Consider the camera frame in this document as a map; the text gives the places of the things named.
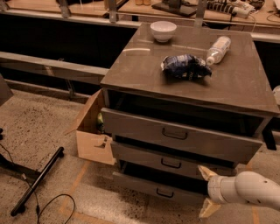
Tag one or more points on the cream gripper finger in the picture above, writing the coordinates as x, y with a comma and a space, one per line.
208, 208
206, 173

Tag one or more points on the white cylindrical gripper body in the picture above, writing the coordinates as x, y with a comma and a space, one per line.
213, 189

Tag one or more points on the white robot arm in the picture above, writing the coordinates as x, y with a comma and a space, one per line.
247, 187

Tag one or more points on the grey top drawer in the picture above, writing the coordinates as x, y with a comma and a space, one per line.
213, 144

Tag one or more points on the grey drawer cabinet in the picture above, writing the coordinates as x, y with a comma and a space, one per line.
236, 97

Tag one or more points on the blue crumpled chip bag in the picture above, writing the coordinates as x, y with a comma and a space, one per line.
185, 67

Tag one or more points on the green item in box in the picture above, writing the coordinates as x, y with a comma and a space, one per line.
100, 123

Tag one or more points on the cardboard box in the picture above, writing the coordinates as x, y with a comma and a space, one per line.
91, 143

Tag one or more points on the clear plastic bottle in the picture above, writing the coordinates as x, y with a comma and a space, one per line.
218, 50

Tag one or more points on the white ceramic bowl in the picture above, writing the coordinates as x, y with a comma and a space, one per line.
162, 31

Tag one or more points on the white power strip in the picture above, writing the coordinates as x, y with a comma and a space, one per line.
237, 8

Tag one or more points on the black monitor base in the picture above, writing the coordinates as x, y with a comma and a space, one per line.
175, 7

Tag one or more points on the black metal bar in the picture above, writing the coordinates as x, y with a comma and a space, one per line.
20, 206

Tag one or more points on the grey metal rail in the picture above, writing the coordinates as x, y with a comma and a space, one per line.
54, 68

